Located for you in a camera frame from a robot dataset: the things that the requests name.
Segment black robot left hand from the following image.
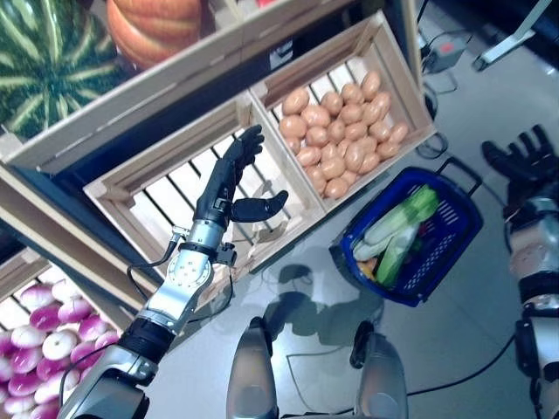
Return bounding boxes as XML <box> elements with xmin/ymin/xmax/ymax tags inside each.
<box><xmin>193</xmin><ymin>124</ymin><xmax>290</xmax><ymax>235</ymax></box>

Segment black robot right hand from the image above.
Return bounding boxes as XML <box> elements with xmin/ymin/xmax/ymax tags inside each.
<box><xmin>481</xmin><ymin>124</ymin><xmax>559</xmax><ymax>193</ymax></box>

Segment napa cabbage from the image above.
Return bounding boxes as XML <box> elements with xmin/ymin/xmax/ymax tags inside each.
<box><xmin>352</xmin><ymin>239</ymin><xmax>379</xmax><ymax>262</ymax></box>
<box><xmin>364</xmin><ymin>185</ymin><xmax>440</xmax><ymax>245</ymax></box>
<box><xmin>376</xmin><ymin>226</ymin><xmax>421</xmax><ymax>287</ymax></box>

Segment blue plastic shopping basket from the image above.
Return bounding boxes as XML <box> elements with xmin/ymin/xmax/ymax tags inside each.
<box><xmin>328</xmin><ymin>155</ymin><xmax>485</xmax><ymax>308</ymax></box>

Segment black round floor base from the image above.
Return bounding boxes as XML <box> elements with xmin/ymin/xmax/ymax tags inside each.
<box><xmin>420</xmin><ymin>85</ymin><xmax>440</xmax><ymax>121</ymax></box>

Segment white desk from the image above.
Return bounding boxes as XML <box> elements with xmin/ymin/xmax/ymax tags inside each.
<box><xmin>473</xmin><ymin>0</ymin><xmax>554</xmax><ymax>73</ymax></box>

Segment large wooden pumpkin crate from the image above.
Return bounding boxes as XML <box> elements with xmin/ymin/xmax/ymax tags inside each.
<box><xmin>0</xmin><ymin>0</ymin><xmax>245</xmax><ymax>175</ymax></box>

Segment grey box red label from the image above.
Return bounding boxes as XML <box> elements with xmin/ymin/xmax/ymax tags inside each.
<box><xmin>430</xmin><ymin>37</ymin><xmax>466</xmax><ymax>73</ymax></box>

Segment wooden potato crate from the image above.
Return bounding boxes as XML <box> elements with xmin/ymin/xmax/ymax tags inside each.
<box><xmin>248</xmin><ymin>9</ymin><xmax>438</xmax><ymax>215</ymax></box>

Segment wooden display stand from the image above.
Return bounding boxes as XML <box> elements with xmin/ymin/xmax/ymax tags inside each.
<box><xmin>0</xmin><ymin>0</ymin><xmax>427</xmax><ymax>337</ymax></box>

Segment small orange pumpkin green stem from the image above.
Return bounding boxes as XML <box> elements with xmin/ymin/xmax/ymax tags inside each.
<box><xmin>106</xmin><ymin>0</ymin><xmax>204</xmax><ymax>71</ymax></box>

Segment purple white onion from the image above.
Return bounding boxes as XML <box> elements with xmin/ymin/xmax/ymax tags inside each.
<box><xmin>10</xmin><ymin>325</ymin><xmax>47</xmax><ymax>349</ymax></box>
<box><xmin>19</xmin><ymin>285</ymin><xmax>57</xmax><ymax>309</ymax></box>
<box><xmin>29</xmin><ymin>304</ymin><xmax>62</xmax><ymax>332</ymax></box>
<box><xmin>51</xmin><ymin>280</ymin><xmax>82</xmax><ymax>302</ymax></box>
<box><xmin>77</xmin><ymin>314</ymin><xmax>108</xmax><ymax>342</ymax></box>
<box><xmin>57</xmin><ymin>299</ymin><xmax>93</xmax><ymax>324</ymax></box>

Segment robot left leg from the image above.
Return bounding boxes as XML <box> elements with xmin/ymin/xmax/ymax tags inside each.
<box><xmin>226</xmin><ymin>317</ymin><xmax>280</xmax><ymax>419</ymax></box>

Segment robot leg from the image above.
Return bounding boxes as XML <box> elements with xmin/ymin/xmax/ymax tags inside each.
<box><xmin>350</xmin><ymin>320</ymin><xmax>410</xmax><ymax>419</ymax></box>
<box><xmin>226</xmin><ymin>317</ymin><xmax>280</xmax><ymax>419</ymax></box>

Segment wooden onion crate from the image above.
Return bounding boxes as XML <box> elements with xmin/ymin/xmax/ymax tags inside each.
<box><xmin>0</xmin><ymin>248</ymin><xmax>132</xmax><ymax>419</ymax></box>

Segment green striped pumpkin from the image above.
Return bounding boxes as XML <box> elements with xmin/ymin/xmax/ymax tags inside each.
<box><xmin>0</xmin><ymin>0</ymin><xmax>128</xmax><ymax>141</ymax></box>

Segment robot right leg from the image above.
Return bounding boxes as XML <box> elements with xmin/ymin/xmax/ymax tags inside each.
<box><xmin>350</xmin><ymin>320</ymin><xmax>410</xmax><ymax>419</ymax></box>

